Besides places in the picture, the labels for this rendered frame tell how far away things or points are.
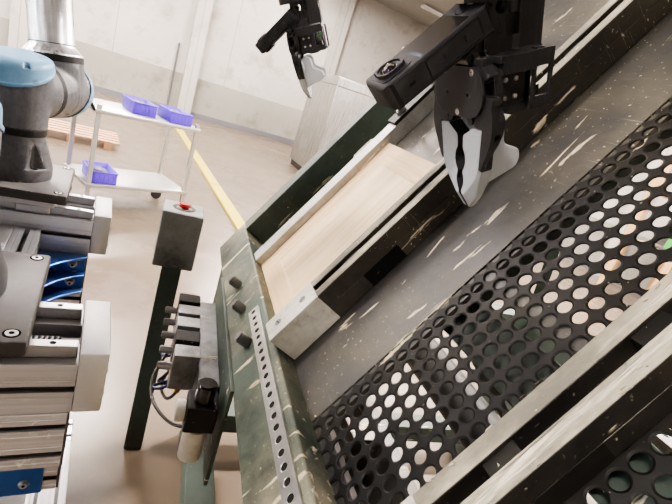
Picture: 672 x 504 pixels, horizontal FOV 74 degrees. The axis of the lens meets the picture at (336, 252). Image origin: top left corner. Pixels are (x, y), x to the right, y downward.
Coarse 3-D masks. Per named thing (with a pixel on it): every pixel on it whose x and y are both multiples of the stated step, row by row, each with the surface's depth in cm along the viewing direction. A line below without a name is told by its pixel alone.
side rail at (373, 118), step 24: (360, 120) 142; (384, 120) 144; (336, 144) 143; (360, 144) 145; (312, 168) 144; (336, 168) 146; (288, 192) 145; (312, 192) 147; (264, 216) 146; (288, 216) 148; (264, 240) 149
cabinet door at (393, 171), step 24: (384, 168) 114; (408, 168) 105; (360, 192) 114; (384, 192) 105; (312, 216) 124; (336, 216) 114; (360, 216) 106; (288, 240) 124; (312, 240) 115; (336, 240) 106; (264, 264) 124; (288, 264) 115; (312, 264) 106; (288, 288) 106
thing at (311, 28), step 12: (288, 0) 94; (300, 0) 94; (312, 0) 95; (300, 12) 96; (312, 12) 96; (300, 24) 98; (312, 24) 97; (324, 24) 101; (288, 36) 97; (300, 36) 98; (312, 36) 98; (324, 36) 100; (300, 48) 99; (312, 48) 99; (324, 48) 98
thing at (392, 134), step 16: (432, 96) 120; (416, 112) 121; (384, 128) 125; (400, 128) 121; (368, 144) 125; (384, 144) 122; (352, 160) 125; (368, 160) 122; (336, 176) 126; (352, 176) 123; (320, 192) 126; (336, 192) 123; (304, 208) 126; (320, 208) 124; (288, 224) 126; (272, 240) 126; (256, 256) 126
